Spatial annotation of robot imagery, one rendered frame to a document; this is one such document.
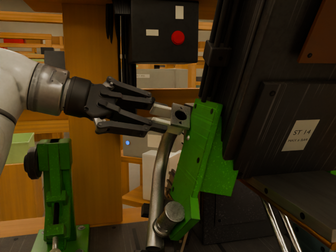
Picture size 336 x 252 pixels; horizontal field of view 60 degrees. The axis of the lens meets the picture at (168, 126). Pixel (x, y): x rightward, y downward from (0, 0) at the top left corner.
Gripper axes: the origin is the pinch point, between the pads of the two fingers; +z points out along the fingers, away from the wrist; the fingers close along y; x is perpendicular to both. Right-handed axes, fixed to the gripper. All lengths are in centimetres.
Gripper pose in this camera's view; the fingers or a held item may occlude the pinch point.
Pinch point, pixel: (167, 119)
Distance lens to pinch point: 60.6
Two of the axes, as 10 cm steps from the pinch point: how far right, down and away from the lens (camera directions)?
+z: 9.4, 2.3, 2.6
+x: -3.5, 5.4, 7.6
